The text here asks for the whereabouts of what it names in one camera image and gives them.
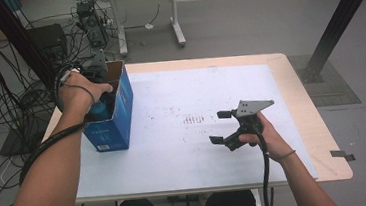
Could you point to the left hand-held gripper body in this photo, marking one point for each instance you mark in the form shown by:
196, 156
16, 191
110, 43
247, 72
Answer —
96, 73

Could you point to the white desk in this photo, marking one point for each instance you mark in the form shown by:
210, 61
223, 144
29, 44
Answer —
177, 23

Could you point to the black metal stand post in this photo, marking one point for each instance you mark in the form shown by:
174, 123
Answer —
18, 40
340, 15

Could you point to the dark floor plate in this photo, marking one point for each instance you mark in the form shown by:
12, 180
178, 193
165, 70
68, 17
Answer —
14, 144

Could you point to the black tape strip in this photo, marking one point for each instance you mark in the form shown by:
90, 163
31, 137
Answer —
342, 154

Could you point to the person's left hand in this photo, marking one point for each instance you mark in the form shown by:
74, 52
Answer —
76, 95

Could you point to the blue cardboard box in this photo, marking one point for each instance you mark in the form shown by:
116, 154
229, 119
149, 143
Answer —
119, 122

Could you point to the black wrist band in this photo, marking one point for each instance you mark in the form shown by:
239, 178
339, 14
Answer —
86, 89
287, 155

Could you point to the white table mat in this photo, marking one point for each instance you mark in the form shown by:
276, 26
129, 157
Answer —
176, 163

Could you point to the white power adapter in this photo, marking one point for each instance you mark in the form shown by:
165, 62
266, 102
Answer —
149, 26

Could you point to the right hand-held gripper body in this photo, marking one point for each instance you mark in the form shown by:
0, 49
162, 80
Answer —
248, 124

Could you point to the grey gridded floor mat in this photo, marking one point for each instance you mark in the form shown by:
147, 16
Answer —
337, 89

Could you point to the black computer tower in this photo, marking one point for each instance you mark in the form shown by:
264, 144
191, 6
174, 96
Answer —
92, 27

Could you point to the black case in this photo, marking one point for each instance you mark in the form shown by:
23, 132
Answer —
46, 39

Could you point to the person's right hand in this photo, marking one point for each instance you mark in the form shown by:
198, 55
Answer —
273, 142

